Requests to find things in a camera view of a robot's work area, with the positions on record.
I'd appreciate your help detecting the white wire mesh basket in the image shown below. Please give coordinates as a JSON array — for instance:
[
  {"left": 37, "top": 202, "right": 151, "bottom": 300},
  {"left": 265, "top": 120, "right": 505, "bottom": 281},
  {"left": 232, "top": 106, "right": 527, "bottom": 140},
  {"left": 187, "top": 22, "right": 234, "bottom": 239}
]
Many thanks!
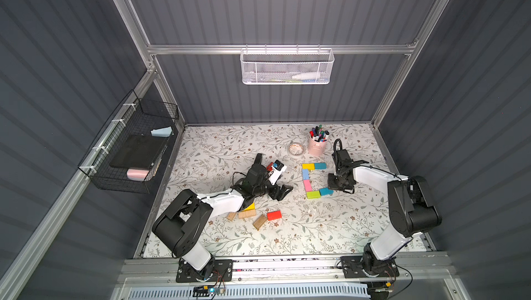
[{"left": 240, "top": 48, "right": 335, "bottom": 85}]

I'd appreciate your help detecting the pink block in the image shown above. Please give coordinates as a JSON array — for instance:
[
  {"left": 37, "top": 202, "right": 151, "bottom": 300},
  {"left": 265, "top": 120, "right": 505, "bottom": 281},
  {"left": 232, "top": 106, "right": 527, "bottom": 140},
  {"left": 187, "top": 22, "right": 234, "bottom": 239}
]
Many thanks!
[{"left": 303, "top": 180, "right": 313, "bottom": 192}]

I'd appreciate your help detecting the pink pen cup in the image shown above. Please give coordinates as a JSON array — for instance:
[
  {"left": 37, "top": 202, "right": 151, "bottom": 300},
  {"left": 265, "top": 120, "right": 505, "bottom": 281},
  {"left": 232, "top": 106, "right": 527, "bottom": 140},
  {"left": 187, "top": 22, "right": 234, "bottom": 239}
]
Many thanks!
[{"left": 307, "top": 138, "right": 327, "bottom": 157}]

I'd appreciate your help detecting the light blue box in basket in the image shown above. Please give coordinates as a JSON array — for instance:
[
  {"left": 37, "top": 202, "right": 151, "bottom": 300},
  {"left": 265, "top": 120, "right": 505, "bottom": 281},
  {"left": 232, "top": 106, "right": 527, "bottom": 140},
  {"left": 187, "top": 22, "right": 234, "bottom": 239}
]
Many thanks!
[{"left": 151, "top": 126, "right": 173, "bottom": 138}]

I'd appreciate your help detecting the red block lower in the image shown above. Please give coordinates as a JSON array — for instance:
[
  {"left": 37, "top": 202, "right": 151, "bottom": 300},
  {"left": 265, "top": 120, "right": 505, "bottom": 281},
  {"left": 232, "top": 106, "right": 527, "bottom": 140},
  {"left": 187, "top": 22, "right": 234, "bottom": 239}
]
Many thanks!
[{"left": 266, "top": 210, "right": 282, "bottom": 221}]

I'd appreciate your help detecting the wooden block middle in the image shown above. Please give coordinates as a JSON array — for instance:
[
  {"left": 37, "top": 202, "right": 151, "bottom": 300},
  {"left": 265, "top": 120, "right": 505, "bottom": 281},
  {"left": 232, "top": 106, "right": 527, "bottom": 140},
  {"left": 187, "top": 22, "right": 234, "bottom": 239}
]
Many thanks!
[{"left": 238, "top": 210, "right": 257, "bottom": 219}]

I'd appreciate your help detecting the wooden block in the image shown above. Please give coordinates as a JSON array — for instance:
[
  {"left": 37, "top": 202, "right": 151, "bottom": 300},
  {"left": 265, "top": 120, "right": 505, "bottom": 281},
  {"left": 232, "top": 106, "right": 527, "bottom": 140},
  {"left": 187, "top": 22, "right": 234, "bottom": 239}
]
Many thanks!
[
  {"left": 227, "top": 212, "right": 237, "bottom": 221},
  {"left": 238, "top": 210, "right": 257, "bottom": 219},
  {"left": 253, "top": 214, "right": 268, "bottom": 231}
]

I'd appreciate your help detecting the black notebook in basket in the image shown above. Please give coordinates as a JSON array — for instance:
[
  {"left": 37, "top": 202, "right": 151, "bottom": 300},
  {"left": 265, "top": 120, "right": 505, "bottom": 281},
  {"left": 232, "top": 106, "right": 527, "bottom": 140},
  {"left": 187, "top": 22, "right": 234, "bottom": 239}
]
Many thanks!
[{"left": 109, "top": 135, "right": 167, "bottom": 169}]

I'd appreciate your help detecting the black stapler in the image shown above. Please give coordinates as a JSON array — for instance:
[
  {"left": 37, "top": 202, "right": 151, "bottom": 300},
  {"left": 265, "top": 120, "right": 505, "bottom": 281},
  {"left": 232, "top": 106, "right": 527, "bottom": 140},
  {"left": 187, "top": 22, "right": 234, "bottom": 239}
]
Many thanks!
[{"left": 253, "top": 153, "right": 263, "bottom": 166}]

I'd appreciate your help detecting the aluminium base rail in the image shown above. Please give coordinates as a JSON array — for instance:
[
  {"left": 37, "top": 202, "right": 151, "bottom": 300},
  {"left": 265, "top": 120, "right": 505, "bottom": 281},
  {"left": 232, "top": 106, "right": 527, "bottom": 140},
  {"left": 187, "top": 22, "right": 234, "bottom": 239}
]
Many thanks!
[{"left": 115, "top": 254, "right": 399, "bottom": 300}]

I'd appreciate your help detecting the pink eraser in basket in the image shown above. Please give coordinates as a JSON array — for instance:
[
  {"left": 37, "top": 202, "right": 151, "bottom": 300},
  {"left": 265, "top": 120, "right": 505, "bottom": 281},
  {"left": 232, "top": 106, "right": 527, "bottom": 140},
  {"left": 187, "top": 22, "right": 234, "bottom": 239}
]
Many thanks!
[{"left": 127, "top": 169, "right": 149, "bottom": 182}]

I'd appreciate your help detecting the white bottle in basket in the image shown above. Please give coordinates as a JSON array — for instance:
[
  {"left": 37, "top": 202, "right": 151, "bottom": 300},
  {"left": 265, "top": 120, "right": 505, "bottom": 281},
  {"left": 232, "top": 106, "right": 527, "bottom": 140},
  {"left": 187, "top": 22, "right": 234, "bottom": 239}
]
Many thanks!
[{"left": 292, "top": 72, "right": 321, "bottom": 81}]

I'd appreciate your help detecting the lime green block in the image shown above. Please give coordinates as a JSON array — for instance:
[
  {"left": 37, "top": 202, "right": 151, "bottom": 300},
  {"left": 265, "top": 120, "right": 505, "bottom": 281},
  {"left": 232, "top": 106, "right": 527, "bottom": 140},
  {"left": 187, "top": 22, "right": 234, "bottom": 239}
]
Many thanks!
[{"left": 306, "top": 191, "right": 322, "bottom": 200}]

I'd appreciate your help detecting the wooden block right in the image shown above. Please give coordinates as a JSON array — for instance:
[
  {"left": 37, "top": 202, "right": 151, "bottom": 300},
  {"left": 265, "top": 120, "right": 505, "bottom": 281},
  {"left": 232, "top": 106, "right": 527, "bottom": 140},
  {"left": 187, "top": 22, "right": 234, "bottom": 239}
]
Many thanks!
[{"left": 253, "top": 214, "right": 268, "bottom": 231}]

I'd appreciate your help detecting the black wire wall basket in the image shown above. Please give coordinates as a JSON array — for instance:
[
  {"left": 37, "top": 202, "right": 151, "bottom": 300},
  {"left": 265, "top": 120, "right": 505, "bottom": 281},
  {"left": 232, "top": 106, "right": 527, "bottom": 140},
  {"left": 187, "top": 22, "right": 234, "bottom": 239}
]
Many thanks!
[{"left": 78, "top": 91, "right": 179, "bottom": 194}]

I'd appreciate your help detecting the teal block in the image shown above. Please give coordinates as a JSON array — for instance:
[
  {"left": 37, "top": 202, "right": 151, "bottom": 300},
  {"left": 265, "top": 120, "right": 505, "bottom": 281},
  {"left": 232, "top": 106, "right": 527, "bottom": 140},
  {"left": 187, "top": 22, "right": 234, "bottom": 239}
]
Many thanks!
[
  {"left": 319, "top": 188, "right": 334, "bottom": 196},
  {"left": 314, "top": 162, "right": 327, "bottom": 170}
]

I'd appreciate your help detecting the small glass dish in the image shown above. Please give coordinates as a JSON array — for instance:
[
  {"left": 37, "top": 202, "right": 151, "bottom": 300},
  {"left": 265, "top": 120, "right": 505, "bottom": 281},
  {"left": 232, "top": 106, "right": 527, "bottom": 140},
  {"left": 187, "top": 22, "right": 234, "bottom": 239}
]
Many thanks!
[{"left": 287, "top": 142, "right": 306, "bottom": 157}]

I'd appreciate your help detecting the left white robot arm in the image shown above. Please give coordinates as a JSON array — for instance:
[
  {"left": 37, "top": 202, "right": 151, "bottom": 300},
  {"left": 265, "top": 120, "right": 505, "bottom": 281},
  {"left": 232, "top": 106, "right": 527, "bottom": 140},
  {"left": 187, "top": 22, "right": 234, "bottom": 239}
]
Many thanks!
[{"left": 152, "top": 154, "right": 293, "bottom": 280}]

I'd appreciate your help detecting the light blue block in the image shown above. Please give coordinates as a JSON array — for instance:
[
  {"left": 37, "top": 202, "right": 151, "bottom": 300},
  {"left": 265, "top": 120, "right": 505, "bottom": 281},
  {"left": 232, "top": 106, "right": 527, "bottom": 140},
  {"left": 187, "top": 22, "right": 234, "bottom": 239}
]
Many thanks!
[{"left": 302, "top": 169, "right": 310, "bottom": 180}]

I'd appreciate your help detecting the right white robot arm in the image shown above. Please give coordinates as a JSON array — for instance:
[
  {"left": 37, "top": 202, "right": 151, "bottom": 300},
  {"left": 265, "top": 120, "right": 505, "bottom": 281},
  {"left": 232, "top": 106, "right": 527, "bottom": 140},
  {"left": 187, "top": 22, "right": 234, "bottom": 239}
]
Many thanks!
[{"left": 328, "top": 147, "right": 442, "bottom": 277}]

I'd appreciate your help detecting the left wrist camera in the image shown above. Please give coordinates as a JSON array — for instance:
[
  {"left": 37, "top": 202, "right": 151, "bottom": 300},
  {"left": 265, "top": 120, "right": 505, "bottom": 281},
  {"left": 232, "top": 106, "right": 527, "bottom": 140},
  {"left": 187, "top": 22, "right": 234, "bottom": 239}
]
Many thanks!
[{"left": 268, "top": 160, "right": 287, "bottom": 185}]

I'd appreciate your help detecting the yellow block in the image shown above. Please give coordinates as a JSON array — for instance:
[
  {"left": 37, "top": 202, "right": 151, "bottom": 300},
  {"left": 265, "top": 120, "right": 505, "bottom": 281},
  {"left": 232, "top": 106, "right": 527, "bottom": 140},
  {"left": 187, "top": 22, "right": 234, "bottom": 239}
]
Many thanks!
[
  {"left": 245, "top": 203, "right": 255, "bottom": 211},
  {"left": 302, "top": 163, "right": 315, "bottom": 170}
]

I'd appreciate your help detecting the wooden block left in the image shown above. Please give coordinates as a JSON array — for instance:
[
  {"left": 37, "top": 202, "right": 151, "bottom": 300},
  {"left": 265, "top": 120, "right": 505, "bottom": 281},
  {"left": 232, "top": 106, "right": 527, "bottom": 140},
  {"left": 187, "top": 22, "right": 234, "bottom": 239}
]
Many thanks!
[{"left": 227, "top": 212, "right": 237, "bottom": 221}]

